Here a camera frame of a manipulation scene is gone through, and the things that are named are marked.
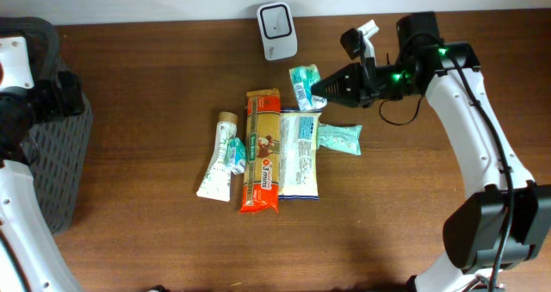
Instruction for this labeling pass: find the teal Kleenex tissue pack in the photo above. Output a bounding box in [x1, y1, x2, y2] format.
[289, 65, 327, 112]

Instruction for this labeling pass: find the mint green wipes pack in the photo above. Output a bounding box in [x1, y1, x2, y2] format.
[317, 123, 362, 156]

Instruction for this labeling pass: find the yellow noodle packet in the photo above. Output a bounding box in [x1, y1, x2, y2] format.
[279, 109, 321, 200]

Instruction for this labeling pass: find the small teal tissue pack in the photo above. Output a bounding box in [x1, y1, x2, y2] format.
[226, 138, 246, 175]

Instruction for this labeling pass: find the orange spaghetti packet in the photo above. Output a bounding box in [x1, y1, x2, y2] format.
[240, 88, 281, 213]

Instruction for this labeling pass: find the white cream tube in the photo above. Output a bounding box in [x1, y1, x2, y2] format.
[196, 111, 238, 202]

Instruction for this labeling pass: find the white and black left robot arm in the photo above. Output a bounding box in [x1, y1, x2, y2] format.
[1, 36, 83, 291]

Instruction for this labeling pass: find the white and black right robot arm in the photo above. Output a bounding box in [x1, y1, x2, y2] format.
[312, 11, 550, 292]

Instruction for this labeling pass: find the white barcode scanner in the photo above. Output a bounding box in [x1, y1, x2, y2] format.
[257, 3, 298, 61]

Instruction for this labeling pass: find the dark grey plastic basket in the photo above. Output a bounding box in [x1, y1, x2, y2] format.
[1, 17, 93, 234]

